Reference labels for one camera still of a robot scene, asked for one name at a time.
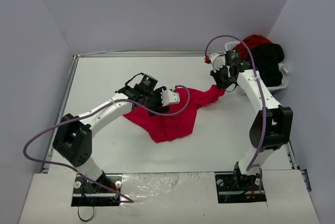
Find bright red t shirt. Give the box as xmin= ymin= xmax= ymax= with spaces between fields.
xmin=124 ymin=85 xmax=225 ymax=143

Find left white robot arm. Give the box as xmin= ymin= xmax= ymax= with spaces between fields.
xmin=52 ymin=74 xmax=170 ymax=192

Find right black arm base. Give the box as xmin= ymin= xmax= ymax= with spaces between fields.
xmin=215 ymin=172 xmax=266 ymax=204

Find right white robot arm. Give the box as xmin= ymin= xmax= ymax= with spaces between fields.
xmin=205 ymin=50 xmax=293 ymax=189

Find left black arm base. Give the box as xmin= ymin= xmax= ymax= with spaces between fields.
xmin=71 ymin=175 xmax=120 ymax=207

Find white plastic laundry basket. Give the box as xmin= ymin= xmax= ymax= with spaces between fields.
xmin=225 ymin=40 xmax=289 ymax=94

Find dark red t shirt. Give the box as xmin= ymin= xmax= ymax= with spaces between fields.
xmin=233 ymin=34 xmax=272 ymax=60

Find black t shirt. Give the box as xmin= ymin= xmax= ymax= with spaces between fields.
xmin=252 ymin=43 xmax=284 ymax=87

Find white garment piece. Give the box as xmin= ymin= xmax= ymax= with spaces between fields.
xmin=278 ymin=62 xmax=289 ymax=74

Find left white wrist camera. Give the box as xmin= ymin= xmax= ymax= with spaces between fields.
xmin=160 ymin=89 xmax=180 ymax=107

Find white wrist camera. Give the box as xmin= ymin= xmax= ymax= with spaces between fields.
xmin=205 ymin=53 xmax=226 ymax=71
xmin=160 ymin=89 xmax=180 ymax=107

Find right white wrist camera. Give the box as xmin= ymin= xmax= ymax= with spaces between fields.
xmin=205 ymin=53 xmax=226 ymax=71

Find thin black cable loop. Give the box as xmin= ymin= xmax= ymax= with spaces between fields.
xmin=77 ymin=197 xmax=96 ymax=221

